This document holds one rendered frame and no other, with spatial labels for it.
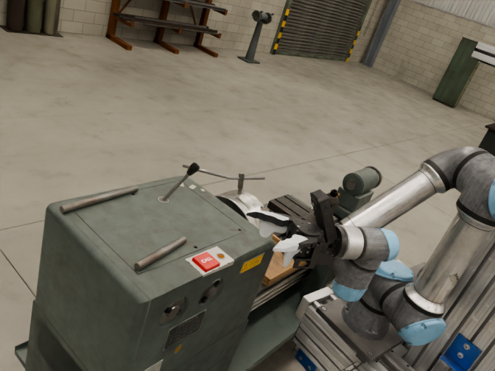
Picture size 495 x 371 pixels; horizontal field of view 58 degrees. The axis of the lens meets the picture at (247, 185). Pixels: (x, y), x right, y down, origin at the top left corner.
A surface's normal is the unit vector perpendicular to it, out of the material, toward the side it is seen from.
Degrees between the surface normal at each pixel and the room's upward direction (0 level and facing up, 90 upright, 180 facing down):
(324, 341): 90
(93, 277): 90
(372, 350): 0
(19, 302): 0
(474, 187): 93
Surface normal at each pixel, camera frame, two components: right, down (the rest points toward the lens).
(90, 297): -0.63, 0.18
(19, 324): 0.29, -0.85
